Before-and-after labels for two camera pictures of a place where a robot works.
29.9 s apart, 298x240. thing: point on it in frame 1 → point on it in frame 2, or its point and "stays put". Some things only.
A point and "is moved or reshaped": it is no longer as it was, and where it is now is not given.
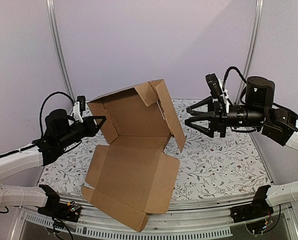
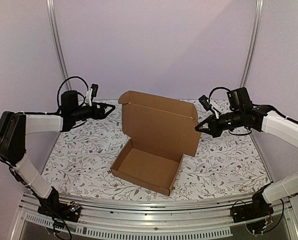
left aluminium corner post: (54, 35) stays put
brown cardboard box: (135, 176) is moved or reshaped
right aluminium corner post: (259, 10) stays put
